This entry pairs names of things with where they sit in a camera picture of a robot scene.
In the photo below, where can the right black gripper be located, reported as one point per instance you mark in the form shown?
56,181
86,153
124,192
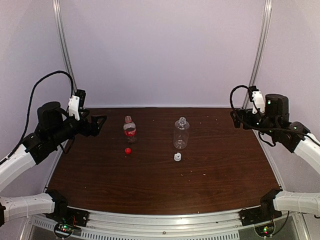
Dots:
240,112

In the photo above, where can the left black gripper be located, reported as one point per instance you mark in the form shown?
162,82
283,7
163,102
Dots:
93,129

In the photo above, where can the clear cola bottle red label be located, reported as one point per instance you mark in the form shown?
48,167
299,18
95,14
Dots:
130,130

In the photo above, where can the red bottle cap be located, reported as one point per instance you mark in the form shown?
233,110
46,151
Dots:
128,151

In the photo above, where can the clear plastic bottle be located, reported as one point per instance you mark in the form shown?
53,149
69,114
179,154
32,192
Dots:
181,133

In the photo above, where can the white bottle cap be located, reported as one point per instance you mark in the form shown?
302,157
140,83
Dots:
177,156

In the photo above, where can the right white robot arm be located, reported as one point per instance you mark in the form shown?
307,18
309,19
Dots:
270,116

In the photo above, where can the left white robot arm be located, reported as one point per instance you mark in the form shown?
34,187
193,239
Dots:
54,127

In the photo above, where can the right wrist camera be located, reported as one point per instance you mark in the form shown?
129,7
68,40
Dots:
257,100

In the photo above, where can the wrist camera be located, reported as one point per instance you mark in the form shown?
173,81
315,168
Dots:
257,100
76,103

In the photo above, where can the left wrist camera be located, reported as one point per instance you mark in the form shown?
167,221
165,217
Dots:
76,103

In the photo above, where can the right aluminium frame post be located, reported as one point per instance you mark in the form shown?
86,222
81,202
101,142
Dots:
263,36

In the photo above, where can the aluminium frame post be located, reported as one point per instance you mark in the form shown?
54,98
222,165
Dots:
263,36
57,12

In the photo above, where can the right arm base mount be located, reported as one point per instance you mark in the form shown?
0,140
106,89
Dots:
262,217

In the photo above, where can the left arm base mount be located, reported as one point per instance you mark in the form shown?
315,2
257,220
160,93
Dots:
68,220

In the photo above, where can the aluminium front rail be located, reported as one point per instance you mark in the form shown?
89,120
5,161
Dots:
221,225

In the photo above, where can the left aluminium frame post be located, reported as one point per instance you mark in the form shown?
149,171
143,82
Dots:
57,12

